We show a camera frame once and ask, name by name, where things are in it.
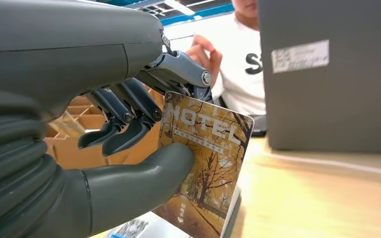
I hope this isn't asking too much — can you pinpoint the hotel ID card autumn print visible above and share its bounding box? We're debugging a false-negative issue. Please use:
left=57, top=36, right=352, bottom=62
left=152, top=91, right=255, bottom=238

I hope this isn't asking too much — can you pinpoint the person in white shirt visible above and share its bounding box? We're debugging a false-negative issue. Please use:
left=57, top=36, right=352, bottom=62
left=164, top=0, right=267, bottom=116

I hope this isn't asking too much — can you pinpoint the white label sticker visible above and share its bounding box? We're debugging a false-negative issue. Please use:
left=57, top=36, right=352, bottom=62
left=271, top=39, right=330, bottom=74

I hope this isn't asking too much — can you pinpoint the grey laptop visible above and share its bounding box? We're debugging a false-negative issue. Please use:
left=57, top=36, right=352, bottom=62
left=257, top=0, right=381, bottom=154

